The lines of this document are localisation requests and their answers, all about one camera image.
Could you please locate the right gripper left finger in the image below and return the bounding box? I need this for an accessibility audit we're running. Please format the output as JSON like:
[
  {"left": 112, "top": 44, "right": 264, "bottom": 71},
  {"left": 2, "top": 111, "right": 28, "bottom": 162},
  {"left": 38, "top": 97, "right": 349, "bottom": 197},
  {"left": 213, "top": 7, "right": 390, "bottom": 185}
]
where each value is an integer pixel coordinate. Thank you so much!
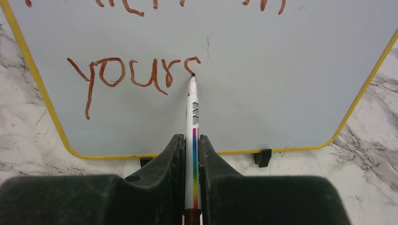
[{"left": 0, "top": 135, "right": 184, "bottom": 225}]

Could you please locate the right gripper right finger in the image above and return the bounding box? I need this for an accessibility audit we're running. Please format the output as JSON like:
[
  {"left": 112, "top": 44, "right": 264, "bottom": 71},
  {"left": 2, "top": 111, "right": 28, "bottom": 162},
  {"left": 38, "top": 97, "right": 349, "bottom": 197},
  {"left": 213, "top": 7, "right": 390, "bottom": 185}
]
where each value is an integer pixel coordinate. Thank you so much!
[{"left": 199, "top": 135, "right": 350, "bottom": 225}]

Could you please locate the white dry erase marker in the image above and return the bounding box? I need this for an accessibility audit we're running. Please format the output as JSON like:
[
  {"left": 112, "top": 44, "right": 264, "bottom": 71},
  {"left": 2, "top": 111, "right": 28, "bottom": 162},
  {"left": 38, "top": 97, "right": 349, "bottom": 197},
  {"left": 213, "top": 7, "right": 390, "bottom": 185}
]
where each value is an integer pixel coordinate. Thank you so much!
[{"left": 184, "top": 74, "right": 202, "bottom": 225}]

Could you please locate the yellow framed whiteboard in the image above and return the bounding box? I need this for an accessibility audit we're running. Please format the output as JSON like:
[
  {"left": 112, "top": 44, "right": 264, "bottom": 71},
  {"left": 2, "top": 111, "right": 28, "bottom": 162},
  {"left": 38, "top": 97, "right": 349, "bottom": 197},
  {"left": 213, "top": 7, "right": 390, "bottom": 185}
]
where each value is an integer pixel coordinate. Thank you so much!
[{"left": 0, "top": 0, "right": 398, "bottom": 160}]

